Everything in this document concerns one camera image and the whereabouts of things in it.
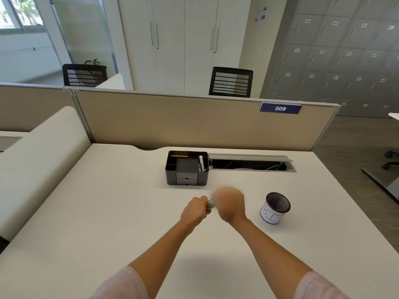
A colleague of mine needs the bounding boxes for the person's left hand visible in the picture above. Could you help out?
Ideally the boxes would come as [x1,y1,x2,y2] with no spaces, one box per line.
[180,196,209,228]

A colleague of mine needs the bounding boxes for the person's right hand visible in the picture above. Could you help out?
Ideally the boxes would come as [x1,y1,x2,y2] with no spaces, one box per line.
[211,187,247,225]

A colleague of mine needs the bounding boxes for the person's left forearm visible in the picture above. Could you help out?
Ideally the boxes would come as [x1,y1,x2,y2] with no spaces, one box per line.
[90,217,200,299]

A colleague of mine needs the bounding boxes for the person's right forearm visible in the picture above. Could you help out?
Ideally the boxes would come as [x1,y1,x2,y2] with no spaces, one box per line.
[232,217,350,299]

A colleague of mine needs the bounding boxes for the black desk organizer with drawers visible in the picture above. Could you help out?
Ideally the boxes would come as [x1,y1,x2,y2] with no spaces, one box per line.
[165,151,209,186]

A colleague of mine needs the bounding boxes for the black mesh pen cup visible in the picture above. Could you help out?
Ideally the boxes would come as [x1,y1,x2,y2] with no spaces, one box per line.
[260,192,291,225]

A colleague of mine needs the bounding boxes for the beige desk partition panel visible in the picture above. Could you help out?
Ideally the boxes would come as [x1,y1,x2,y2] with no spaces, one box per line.
[72,89,341,152]

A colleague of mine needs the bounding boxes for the blue desk number label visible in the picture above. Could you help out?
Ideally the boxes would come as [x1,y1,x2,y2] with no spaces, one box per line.
[259,103,303,115]

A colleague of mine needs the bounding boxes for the black mesh office chair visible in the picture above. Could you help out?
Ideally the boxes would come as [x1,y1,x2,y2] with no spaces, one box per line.
[62,64,108,87]
[208,67,254,98]

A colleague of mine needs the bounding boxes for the white tall cabinet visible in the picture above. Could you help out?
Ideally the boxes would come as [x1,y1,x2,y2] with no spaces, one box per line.
[117,0,252,97]

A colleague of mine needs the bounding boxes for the white rounded desk divider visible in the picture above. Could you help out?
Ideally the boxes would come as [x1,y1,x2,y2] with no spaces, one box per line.
[0,106,92,241]

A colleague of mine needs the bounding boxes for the beige side partition panel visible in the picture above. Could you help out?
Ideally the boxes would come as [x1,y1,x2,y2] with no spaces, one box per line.
[0,83,93,153]

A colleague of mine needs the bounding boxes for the glass door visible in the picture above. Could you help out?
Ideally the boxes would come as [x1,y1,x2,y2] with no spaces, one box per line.
[47,0,119,75]

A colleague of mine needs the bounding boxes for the window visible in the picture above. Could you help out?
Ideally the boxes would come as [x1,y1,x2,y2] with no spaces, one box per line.
[0,0,44,31]

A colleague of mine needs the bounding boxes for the grey cable tray flap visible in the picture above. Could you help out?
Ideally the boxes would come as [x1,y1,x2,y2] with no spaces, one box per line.
[208,153,294,163]

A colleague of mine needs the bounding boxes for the paper notice on wall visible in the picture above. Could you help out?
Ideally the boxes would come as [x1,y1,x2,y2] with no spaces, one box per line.
[254,5,267,25]

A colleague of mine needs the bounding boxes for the grey locker wall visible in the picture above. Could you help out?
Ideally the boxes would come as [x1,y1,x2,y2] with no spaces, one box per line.
[260,0,399,119]

